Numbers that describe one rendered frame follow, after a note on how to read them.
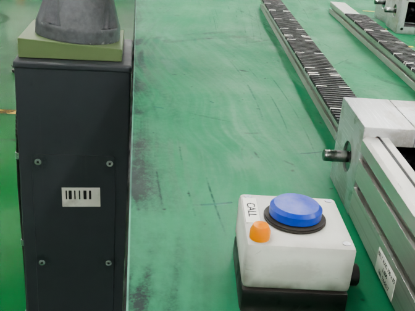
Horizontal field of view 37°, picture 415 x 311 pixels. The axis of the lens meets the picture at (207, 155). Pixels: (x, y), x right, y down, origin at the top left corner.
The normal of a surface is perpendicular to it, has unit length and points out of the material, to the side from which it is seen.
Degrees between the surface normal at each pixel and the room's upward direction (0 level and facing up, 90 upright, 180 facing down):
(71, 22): 71
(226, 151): 0
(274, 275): 90
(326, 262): 90
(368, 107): 0
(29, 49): 90
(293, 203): 3
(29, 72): 90
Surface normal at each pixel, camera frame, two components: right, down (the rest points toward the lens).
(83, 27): 0.31, 0.10
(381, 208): -1.00, -0.06
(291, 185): 0.07, -0.91
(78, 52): 0.10, 0.41
